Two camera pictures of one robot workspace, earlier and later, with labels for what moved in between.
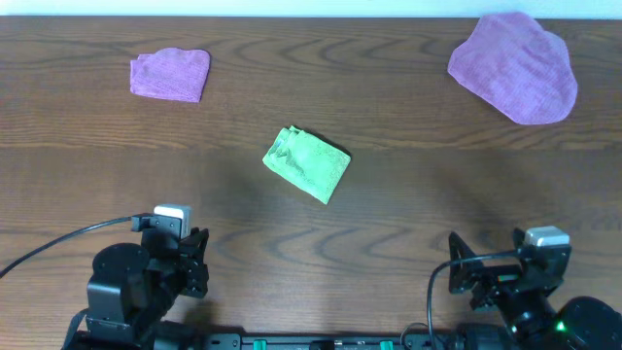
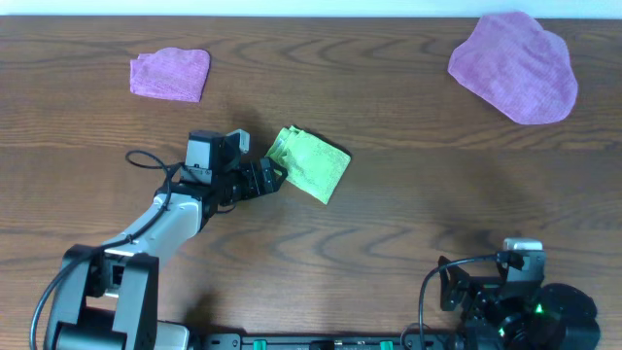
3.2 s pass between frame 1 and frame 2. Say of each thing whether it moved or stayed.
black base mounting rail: stayed
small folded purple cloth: stayed
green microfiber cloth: stayed
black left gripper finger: moved
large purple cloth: stayed
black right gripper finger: moved
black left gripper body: moved
